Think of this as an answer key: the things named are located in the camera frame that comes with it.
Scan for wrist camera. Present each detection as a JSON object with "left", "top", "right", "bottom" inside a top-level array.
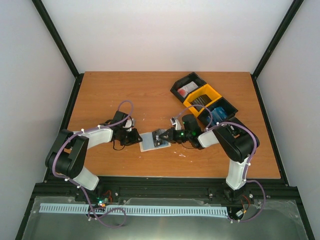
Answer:
[
  {"left": 170, "top": 117, "right": 182, "bottom": 131},
  {"left": 122, "top": 117, "right": 136, "bottom": 132}
]

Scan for black aluminium rail base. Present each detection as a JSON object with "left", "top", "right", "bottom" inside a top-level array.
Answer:
[{"left": 32, "top": 174, "right": 301, "bottom": 208}]

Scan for beige card holder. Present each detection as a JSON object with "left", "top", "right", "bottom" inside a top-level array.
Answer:
[{"left": 139, "top": 129, "right": 171, "bottom": 153}]

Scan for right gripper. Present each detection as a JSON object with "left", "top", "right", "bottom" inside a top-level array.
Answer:
[{"left": 159, "top": 127, "right": 191, "bottom": 145}]

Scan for right black frame post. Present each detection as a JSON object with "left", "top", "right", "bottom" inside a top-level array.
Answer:
[{"left": 251, "top": 0, "right": 304, "bottom": 81}]

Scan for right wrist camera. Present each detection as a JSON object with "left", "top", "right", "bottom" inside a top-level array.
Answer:
[{"left": 170, "top": 117, "right": 182, "bottom": 131}]

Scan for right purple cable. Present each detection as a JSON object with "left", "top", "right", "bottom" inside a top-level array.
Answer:
[{"left": 172, "top": 104, "right": 266, "bottom": 224}]

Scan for dark grey cards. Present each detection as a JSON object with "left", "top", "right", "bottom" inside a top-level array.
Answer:
[{"left": 191, "top": 94, "right": 212, "bottom": 106}]

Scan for red white cards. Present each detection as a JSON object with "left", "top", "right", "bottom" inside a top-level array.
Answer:
[{"left": 177, "top": 81, "right": 198, "bottom": 98}]

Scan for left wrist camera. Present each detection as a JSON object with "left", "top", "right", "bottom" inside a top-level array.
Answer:
[{"left": 122, "top": 117, "right": 136, "bottom": 132}]

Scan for light blue cable duct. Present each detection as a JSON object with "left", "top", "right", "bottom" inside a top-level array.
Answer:
[{"left": 38, "top": 203, "right": 228, "bottom": 218}]

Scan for left black frame post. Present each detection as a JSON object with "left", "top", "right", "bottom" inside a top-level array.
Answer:
[{"left": 31, "top": 0, "right": 81, "bottom": 79}]

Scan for blue cards stack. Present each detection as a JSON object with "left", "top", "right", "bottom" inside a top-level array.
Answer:
[{"left": 211, "top": 106, "right": 227, "bottom": 124}]

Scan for purple cable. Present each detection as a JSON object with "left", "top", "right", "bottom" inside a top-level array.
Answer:
[
  {"left": 172, "top": 104, "right": 266, "bottom": 224},
  {"left": 49, "top": 100, "right": 135, "bottom": 228}
]

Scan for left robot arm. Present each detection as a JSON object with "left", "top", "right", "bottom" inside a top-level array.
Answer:
[{"left": 45, "top": 110, "right": 143, "bottom": 202}]

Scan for black bin with blue cards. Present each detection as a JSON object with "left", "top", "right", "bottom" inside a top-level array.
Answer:
[{"left": 197, "top": 97, "right": 238, "bottom": 128}]

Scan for small electronics board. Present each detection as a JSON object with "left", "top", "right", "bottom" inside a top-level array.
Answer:
[{"left": 96, "top": 195, "right": 113, "bottom": 208}]

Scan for yellow bin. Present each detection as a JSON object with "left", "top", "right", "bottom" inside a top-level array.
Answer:
[{"left": 183, "top": 84, "right": 222, "bottom": 117}]

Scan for black frame post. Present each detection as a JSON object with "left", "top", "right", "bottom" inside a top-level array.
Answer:
[
  {"left": 31, "top": 0, "right": 81, "bottom": 79},
  {"left": 251, "top": 0, "right": 304, "bottom": 81}
]

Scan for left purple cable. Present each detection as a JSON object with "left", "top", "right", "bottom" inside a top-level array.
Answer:
[{"left": 49, "top": 100, "right": 135, "bottom": 228}]

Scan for black VIP card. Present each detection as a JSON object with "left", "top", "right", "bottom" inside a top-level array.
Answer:
[{"left": 151, "top": 129, "right": 168, "bottom": 148}]

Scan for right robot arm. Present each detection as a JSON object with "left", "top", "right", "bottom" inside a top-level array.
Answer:
[{"left": 152, "top": 114, "right": 260, "bottom": 202}]

